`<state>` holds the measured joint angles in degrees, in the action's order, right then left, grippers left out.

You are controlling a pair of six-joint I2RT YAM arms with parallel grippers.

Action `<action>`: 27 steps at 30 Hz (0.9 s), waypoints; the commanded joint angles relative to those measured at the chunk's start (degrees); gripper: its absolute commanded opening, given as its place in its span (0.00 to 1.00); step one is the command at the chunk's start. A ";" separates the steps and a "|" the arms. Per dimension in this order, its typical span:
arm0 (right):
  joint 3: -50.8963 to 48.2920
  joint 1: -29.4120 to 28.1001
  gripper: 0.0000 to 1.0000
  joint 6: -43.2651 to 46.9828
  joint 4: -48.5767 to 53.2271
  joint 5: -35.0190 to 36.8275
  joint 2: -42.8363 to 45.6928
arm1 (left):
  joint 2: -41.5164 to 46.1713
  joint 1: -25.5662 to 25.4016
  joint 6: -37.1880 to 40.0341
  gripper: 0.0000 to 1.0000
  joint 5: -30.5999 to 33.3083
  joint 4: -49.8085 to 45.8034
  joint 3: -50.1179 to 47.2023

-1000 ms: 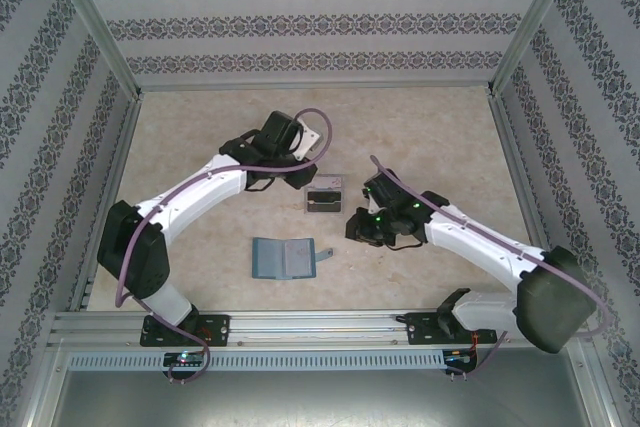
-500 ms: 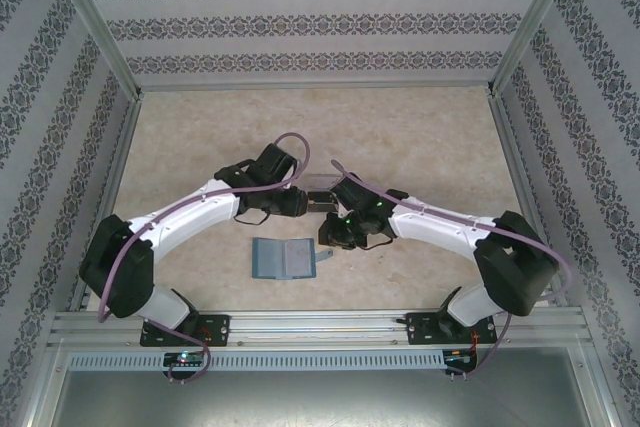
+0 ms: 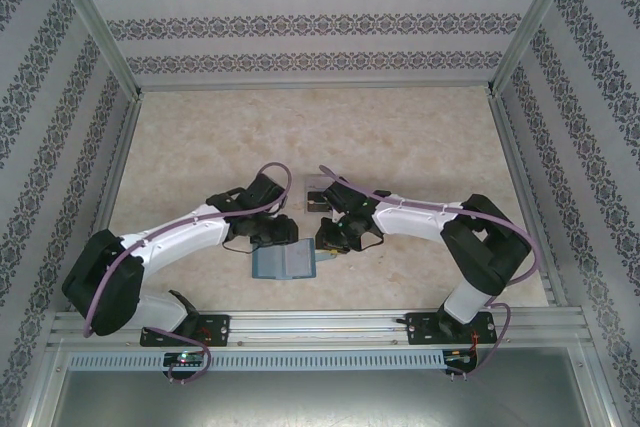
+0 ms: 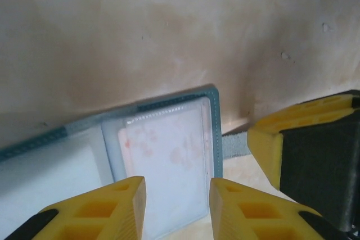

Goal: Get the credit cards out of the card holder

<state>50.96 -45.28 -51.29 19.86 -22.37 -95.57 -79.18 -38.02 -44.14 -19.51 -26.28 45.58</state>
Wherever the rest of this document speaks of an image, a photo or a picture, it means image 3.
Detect teal leather card holder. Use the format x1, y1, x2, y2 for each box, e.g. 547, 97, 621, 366
250, 238, 339, 282

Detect clear acrylic card stand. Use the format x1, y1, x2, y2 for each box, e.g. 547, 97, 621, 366
302, 173, 335, 217

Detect grey metal panel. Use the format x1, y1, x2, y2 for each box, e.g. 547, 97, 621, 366
49, 369, 609, 427

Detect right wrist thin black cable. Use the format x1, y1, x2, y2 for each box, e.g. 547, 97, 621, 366
359, 231, 386, 252

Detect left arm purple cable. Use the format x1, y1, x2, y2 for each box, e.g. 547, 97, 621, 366
82, 161, 294, 384

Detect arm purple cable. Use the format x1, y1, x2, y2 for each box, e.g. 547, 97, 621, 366
318, 163, 544, 381
82, 161, 294, 384

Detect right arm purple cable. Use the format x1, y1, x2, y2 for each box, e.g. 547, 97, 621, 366
318, 163, 544, 381

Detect aluminium mounting rail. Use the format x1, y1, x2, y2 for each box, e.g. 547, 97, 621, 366
47, 310, 594, 348

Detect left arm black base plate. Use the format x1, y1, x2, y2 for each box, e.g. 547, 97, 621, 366
139, 314, 231, 348

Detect slotted grey cable duct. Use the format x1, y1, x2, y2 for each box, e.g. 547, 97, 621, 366
67, 350, 446, 371

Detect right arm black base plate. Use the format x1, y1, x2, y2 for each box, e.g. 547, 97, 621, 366
405, 311, 499, 347

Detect aluminium side rail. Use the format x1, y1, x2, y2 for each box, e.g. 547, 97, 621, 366
97, 91, 146, 236
487, 89, 571, 308

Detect aluminium frame post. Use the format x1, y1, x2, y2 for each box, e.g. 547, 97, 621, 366
47, 0, 146, 98
485, 0, 585, 97

